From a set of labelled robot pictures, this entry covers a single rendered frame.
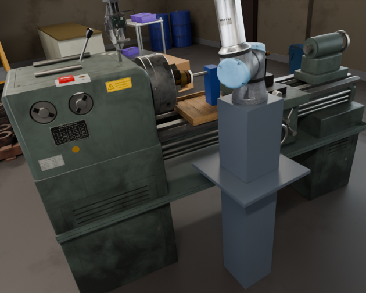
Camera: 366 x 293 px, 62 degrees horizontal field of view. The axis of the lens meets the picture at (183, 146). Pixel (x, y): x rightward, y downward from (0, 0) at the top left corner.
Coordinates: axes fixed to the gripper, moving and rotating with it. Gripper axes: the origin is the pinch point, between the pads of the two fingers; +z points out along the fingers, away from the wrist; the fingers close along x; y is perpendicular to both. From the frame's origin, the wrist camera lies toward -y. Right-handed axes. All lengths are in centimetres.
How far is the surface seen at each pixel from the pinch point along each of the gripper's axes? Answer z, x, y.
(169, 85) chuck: 21.9, 20.7, 3.3
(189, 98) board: 44, 45, -28
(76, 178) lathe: 51, -34, 14
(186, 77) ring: 23.6, 34.9, -8.2
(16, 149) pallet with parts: 123, -90, -202
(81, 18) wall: 48, 71, -693
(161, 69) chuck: 14.4, 18.8, -0.4
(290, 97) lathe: 41, 86, 17
